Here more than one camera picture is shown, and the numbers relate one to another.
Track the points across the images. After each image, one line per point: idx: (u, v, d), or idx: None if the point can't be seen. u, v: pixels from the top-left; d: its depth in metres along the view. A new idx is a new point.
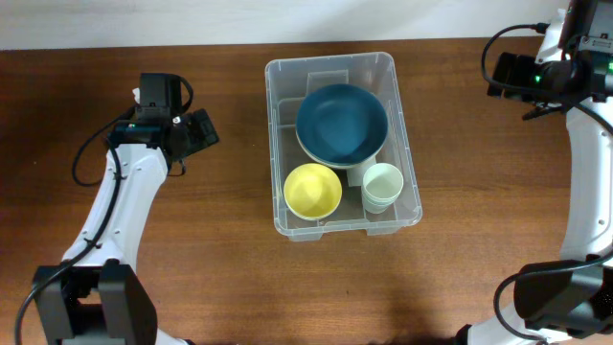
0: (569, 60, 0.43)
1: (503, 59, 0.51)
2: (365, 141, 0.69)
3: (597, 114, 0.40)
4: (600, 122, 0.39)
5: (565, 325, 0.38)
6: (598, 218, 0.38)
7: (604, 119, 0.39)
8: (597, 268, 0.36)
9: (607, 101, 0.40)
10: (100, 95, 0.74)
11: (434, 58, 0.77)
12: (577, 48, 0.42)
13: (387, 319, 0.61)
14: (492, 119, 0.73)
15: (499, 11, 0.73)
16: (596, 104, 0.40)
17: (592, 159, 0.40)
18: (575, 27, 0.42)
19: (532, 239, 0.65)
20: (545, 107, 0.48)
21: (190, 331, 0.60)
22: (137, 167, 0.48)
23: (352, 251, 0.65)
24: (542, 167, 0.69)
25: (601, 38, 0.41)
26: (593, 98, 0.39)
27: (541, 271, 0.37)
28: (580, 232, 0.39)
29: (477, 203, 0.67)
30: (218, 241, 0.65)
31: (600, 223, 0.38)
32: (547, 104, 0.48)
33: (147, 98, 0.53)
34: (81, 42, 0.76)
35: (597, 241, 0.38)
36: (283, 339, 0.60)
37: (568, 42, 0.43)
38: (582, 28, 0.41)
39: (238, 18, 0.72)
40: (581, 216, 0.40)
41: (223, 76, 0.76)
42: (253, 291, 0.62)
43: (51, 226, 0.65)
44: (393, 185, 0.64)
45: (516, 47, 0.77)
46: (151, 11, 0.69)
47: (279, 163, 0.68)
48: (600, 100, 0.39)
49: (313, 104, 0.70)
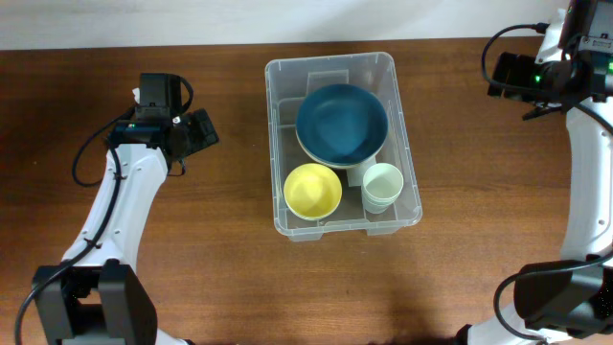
0: (569, 60, 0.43)
1: (502, 60, 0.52)
2: (365, 140, 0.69)
3: (597, 113, 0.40)
4: (600, 121, 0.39)
5: (565, 325, 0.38)
6: (598, 218, 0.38)
7: (603, 119, 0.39)
8: (597, 268, 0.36)
9: (607, 101, 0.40)
10: (100, 95, 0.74)
11: (434, 58, 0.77)
12: (577, 48, 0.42)
13: (388, 319, 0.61)
14: (492, 118, 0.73)
15: (499, 11, 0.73)
16: (596, 104, 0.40)
17: (592, 160, 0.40)
18: (575, 28, 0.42)
19: (532, 239, 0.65)
20: (545, 108, 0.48)
21: (190, 331, 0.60)
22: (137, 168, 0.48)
23: (352, 251, 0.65)
24: (542, 167, 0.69)
25: (601, 38, 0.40)
26: (593, 98, 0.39)
27: (541, 270, 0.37)
28: (579, 232, 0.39)
29: (477, 203, 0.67)
30: (218, 241, 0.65)
31: (600, 223, 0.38)
32: (547, 105, 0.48)
33: (147, 98, 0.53)
34: (81, 41, 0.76)
35: (597, 241, 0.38)
36: (283, 338, 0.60)
37: (567, 42, 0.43)
38: (582, 28, 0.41)
39: (238, 18, 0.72)
40: (581, 216, 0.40)
41: (223, 76, 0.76)
42: (253, 291, 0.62)
43: (51, 226, 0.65)
44: (393, 185, 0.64)
45: (516, 47, 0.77)
46: (151, 11, 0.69)
47: (279, 163, 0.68)
48: (600, 100, 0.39)
49: (313, 104, 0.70)
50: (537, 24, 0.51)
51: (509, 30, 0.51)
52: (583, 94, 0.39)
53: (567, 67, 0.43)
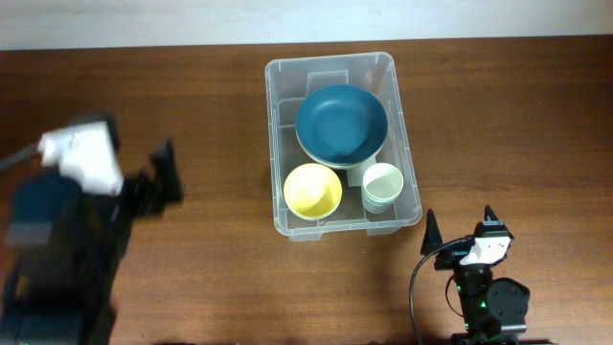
0: (459, 264, 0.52)
1: (458, 265, 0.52)
2: (365, 140, 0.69)
3: (485, 262, 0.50)
4: (514, 310, 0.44)
5: (494, 338, 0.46)
6: (496, 312, 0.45)
7: (519, 294, 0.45)
8: (523, 313, 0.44)
9: (489, 220, 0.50)
10: (101, 94, 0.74)
11: (434, 58, 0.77)
12: (460, 265, 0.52)
13: (387, 319, 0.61)
14: (490, 118, 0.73)
15: (497, 13, 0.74)
16: (477, 264, 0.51)
17: (508, 304, 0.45)
18: (438, 251, 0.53)
19: (533, 238, 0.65)
20: (477, 270, 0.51)
21: (190, 332, 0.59)
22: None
23: (352, 251, 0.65)
24: (541, 168, 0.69)
25: (450, 253, 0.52)
26: (474, 266, 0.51)
27: (489, 334, 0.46)
28: (508, 328, 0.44)
29: (477, 202, 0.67)
30: (217, 241, 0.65)
31: (499, 312, 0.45)
32: (479, 269, 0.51)
33: (69, 236, 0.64)
34: (82, 41, 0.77)
35: (508, 324, 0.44)
36: (283, 338, 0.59)
37: (451, 261, 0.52)
38: (459, 263, 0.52)
39: (239, 18, 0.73)
40: (506, 308, 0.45)
41: (223, 76, 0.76)
42: (252, 291, 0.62)
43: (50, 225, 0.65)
44: (393, 185, 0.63)
45: (513, 49, 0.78)
46: (151, 10, 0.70)
47: (280, 162, 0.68)
48: (482, 274, 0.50)
49: (313, 104, 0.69)
50: (436, 246, 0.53)
51: (432, 218, 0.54)
52: (462, 266, 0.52)
53: (469, 266, 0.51)
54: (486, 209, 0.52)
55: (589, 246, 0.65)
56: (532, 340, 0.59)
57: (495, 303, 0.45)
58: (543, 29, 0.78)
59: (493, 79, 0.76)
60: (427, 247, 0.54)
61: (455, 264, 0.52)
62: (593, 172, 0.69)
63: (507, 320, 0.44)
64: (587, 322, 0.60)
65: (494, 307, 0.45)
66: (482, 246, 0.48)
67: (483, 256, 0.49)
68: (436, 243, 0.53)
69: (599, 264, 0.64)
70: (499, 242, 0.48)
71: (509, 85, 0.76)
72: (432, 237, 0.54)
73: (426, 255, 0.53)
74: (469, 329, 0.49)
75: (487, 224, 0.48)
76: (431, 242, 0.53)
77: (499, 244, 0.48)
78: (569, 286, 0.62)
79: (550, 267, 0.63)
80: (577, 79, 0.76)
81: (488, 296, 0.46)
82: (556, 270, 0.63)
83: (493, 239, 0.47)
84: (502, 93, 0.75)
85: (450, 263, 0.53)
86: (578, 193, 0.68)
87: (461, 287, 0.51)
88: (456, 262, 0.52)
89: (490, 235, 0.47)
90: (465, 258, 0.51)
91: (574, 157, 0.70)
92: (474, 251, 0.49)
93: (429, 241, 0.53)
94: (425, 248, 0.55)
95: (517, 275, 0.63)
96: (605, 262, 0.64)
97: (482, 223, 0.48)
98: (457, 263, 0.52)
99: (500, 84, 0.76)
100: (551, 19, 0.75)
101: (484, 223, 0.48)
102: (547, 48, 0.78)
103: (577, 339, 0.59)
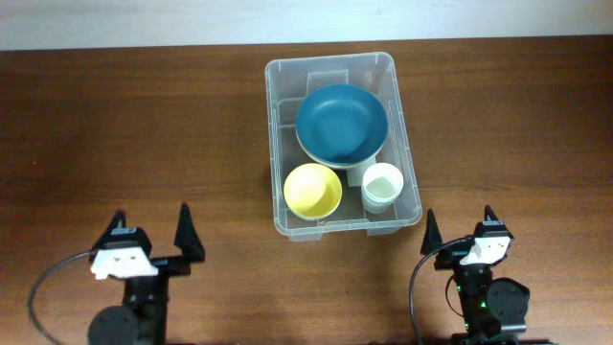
0: (460, 264, 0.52)
1: (458, 265, 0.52)
2: (365, 140, 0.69)
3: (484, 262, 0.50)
4: (514, 310, 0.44)
5: (495, 338, 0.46)
6: (496, 312, 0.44)
7: (519, 294, 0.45)
8: (523, 313, 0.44)
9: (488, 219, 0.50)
10: (101, 95, 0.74)
11: (434, 59, 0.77)
12: (461, 265, 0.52)
13: (388, 319, 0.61)
14: (491, 119, 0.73)
15: (497, 14, 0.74)
16: (477, 264, 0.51)
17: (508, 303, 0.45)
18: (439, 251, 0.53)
19: (533, 238, 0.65)
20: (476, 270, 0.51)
21: (190, 332, 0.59)
22: (109, 265, 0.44)
23: (352, 251, 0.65)
24: (541, 167, 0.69)
25: (450, 253, 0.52)
26: (473, 266, 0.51)
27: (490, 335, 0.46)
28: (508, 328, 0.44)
29: (478, 202, 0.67)
30: (217, 241, 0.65)
31: (498, 312, 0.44)
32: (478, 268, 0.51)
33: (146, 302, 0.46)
34: (83, 42, 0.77)
35: (508, 324, 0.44)
36: (283, 338, 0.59)
37: (451, 260, 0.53)
38: (459, 263, 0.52)
39: (239, 18, 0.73)
40: (506, 308, 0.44)
41: (224, 76, 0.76)
42: (252, 291, 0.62)
43: (50, 225, 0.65)
44: (393, 185, 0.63)
45: (513, 49, 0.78)
46: (152, 10, 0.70)
47: (280, 162, 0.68)
48: (481, 273, 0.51)
49: (313, 104, 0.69)
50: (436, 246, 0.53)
51: (432, 219, 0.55)
52: (462, 266, 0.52)
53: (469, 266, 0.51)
54: (486, 208, 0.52)
55: (588, 246, 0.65)
56: (532, 340, 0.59)
57: (495, 303, 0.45)
58: (543, 29, 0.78)
59: (493, 79, 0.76)
60: (427, 247, 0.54)
61: (455, 264, 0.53)
62: (593, 172, 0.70)
63: (507, 320, 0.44)
64: (587, 322, 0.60)
65: (493, 306, 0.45)
66: (482, 246, 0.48)
67: (483, 256, 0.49)
68: (435, 243, 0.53)
69: (599, 264, 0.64)
70: (499, 242, 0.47)
71: (509, 85, 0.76)
72: (433, 238, 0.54)
73: (427, 255, 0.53)
74: (470, 329, 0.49)
75: (486, 224, 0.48)
76: (432, 242, 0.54)
77: (499, 244, 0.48)
78: (569, 286, 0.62)
79: (550, 266, 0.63)
80: (577, 79, 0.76)
81: (488, 296, 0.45)
82: (556, 270, 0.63)
83: (493, 239, 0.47)
84: (502, 93, 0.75)
85: (450, 263, 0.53)
86: (578, 193, 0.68)
87: (461, 287, 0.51)
88: (456, 262, 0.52)
89: (489, 235, 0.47)
90: (465, 258, 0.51)
91: (574, 157, 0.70)
92: (473, 251, 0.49)
93: (429, 241, 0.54)
94: (425, 248, 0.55)
95: (517, 275, 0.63)
96: (605, 262, 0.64)
97: (481, 223, 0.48)
98: (457, 263, 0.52)
99: (500, 84, 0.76)
100: (551, 19, 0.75)
101: (484, 223, 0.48)
102: (547, 48, 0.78)
103: (576, 338, 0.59)
